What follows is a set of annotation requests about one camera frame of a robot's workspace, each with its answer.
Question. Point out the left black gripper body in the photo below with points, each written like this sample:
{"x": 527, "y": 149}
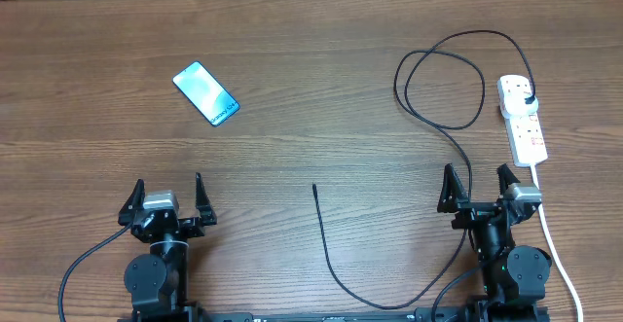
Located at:
{"x": 188, "y": 229}

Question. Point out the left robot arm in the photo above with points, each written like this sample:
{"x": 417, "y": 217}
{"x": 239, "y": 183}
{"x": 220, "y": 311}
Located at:
{"x": 159, "y": 280}

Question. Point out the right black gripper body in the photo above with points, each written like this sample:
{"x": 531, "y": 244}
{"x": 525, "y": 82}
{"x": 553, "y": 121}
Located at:
{"x": 472, "y": 212}

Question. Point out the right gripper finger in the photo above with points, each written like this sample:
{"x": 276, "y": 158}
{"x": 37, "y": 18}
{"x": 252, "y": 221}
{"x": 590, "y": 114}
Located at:
{"x": 453, "y": 196}
{"x": 507, "y": 180}

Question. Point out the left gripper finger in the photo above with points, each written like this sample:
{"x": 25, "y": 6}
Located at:
{"x": 133, "y": 204}
{"x": 203, "y": 205}

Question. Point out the white power strip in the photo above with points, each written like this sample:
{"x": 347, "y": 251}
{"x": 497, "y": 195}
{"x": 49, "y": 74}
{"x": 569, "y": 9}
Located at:
{"x": 525, "y": 135}

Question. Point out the blue screen smartphone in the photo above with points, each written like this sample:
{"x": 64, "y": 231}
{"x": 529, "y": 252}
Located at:
{"x": 206, "y": 93}

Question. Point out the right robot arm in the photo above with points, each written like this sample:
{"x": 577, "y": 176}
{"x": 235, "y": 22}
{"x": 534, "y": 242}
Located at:
{"x": 514, "y": 277}

